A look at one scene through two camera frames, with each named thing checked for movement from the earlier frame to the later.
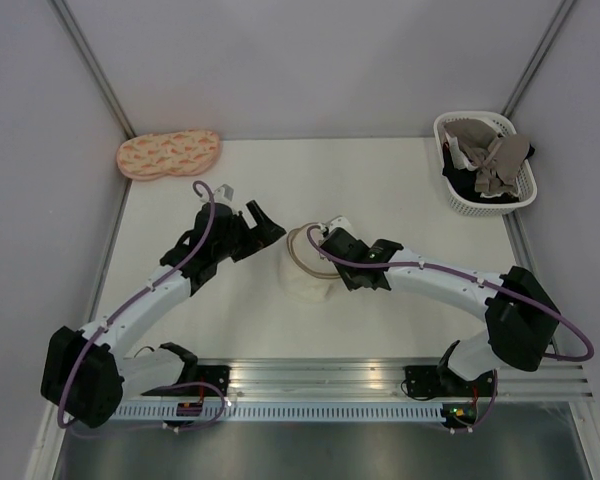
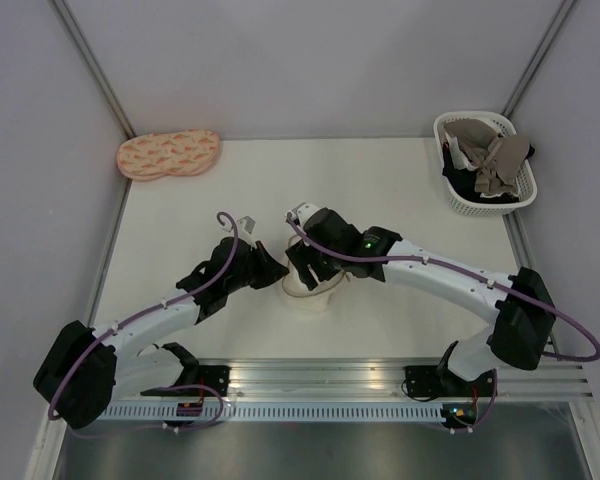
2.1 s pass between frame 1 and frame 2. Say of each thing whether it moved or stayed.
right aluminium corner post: stayed
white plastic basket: stayed
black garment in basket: stayed
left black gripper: moved
